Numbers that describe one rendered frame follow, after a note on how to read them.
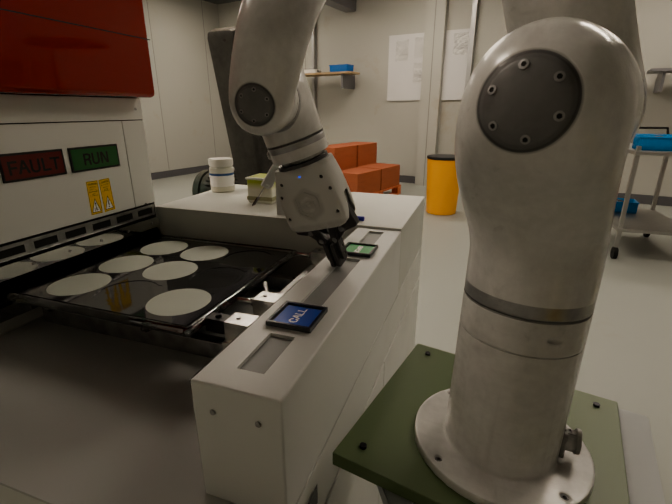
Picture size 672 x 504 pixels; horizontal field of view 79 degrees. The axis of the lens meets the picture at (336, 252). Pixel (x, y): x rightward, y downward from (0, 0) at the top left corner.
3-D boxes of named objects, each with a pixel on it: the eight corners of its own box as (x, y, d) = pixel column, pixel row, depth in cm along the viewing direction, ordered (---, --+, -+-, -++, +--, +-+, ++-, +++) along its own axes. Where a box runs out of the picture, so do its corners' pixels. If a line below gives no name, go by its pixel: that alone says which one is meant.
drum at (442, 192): (429, 206, 534) (433, 153, 512) (462, 210, 515) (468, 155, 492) (418, 213, 499) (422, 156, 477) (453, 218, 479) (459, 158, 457)
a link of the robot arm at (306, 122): (316, 135, 53) (327, 124, 61) (278, 24, 48) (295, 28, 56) (257, 154, 55) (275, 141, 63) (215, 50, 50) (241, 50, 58)
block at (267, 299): (253, 314, 67) (251, 297, 66) (263, 305, 70) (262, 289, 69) (298, 322, 64) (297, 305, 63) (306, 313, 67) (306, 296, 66)
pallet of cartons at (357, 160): (307, 202, 559) (305, 147, 535) (350, 187, 664) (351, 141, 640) (365, 209, 518) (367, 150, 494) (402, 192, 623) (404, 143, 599)
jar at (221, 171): (206, 192, 121) (202, 159, 118) (220, 187, 127) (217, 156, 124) (226, 193, 119) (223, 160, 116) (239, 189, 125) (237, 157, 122)
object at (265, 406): (203, 495, 42) (187, 380, 38) (356, 287, 91) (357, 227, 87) (286, 524, 39) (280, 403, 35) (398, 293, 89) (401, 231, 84)
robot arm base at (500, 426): (577, 415, 53) (611, 280, 47) (612, 551, 36) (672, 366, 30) (428, 379, 59) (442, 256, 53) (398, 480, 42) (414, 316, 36)
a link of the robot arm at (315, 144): (253, 154, 57) (262, 174, 58) (307, 139, 53) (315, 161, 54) (282, 138, 64) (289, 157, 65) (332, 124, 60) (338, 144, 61)
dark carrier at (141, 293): (19, 296, 70) (18, 292, 70) (161, 239, 101) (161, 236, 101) (186, 329, 59) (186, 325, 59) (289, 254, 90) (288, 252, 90)
